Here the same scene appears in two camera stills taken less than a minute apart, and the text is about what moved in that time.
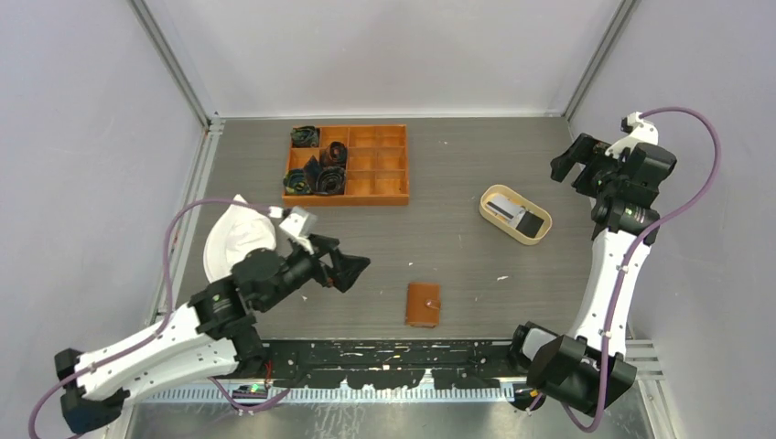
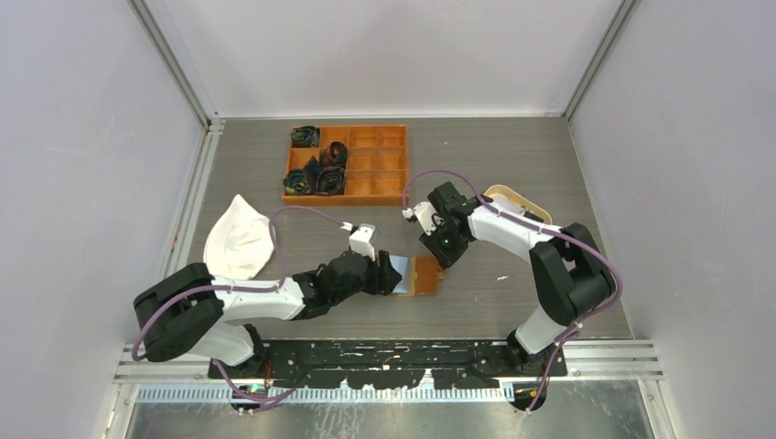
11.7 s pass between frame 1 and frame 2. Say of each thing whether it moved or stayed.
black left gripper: moved
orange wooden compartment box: stayed
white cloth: stayed
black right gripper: moved
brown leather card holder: moved
